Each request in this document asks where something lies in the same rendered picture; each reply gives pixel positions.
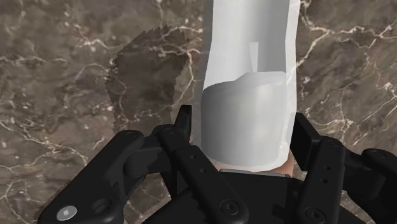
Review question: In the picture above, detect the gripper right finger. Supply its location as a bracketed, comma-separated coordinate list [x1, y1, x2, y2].
[289, 112, 397, 224]

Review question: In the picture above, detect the white cylindrical container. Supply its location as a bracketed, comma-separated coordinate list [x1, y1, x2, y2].
[192, 0, 301, 173]

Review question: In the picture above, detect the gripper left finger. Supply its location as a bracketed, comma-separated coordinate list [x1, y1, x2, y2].
[37, 104, 249, 224]

